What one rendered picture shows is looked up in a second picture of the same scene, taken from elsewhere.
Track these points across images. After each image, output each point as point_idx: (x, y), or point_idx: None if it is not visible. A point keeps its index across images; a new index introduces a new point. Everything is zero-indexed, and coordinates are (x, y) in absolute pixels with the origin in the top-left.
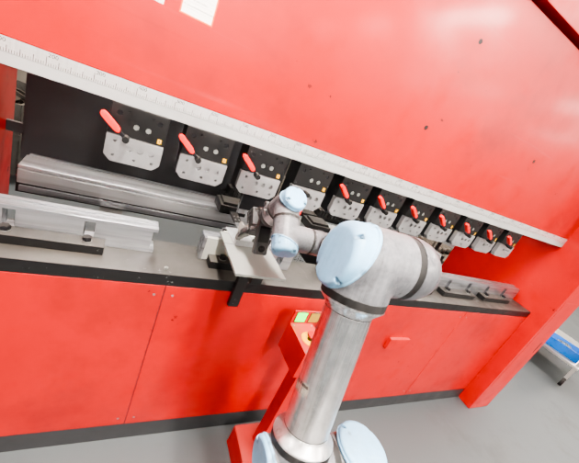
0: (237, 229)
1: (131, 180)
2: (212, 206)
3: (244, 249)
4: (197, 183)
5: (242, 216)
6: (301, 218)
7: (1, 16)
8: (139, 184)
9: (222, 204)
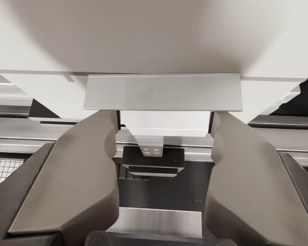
0: (163, 134)
1: None
2: (189, 153)
3: (189, 48)
4: (187, 163)
5: (129, 148)
6: None
7: None
8: None
9: (180, 168)
